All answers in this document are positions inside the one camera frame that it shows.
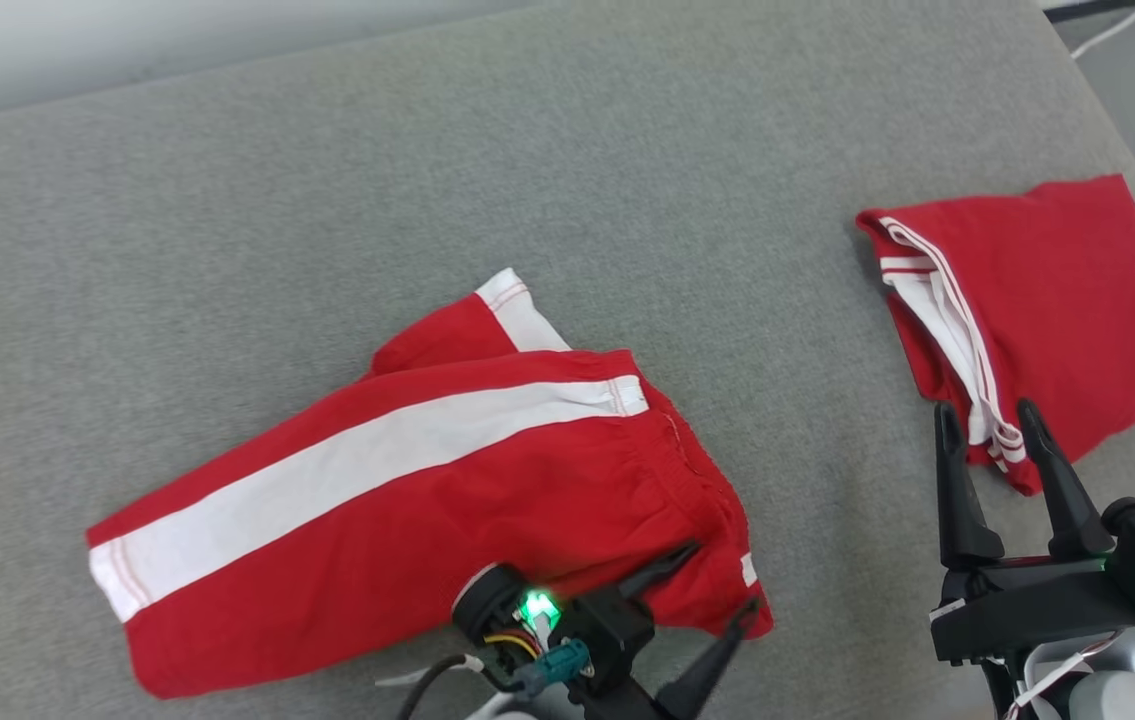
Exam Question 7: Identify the red white-striped shorts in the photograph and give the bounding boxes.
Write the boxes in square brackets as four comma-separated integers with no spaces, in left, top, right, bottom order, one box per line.
[87,267,775,699]

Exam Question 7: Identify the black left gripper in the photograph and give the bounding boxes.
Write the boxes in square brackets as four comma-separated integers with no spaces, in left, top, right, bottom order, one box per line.
[579,540,763,720]

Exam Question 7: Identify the teal left camera connector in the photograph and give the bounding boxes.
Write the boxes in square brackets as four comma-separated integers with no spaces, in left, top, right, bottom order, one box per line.
[512,640,593,698]

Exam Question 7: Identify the red white basketball jersey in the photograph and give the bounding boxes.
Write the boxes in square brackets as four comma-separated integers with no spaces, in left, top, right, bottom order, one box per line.
[855,174,1135,497]

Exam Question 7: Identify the grey fabric sofa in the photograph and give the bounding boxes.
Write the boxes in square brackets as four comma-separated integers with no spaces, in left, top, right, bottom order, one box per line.
[0,0,1135,720]

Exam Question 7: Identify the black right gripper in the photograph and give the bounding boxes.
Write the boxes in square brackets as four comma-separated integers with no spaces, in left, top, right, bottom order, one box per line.
[930,398,1135,666]

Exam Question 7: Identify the black left camera cable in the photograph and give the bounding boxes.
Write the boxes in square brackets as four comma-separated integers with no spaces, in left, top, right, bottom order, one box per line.
[397,655,473,720]

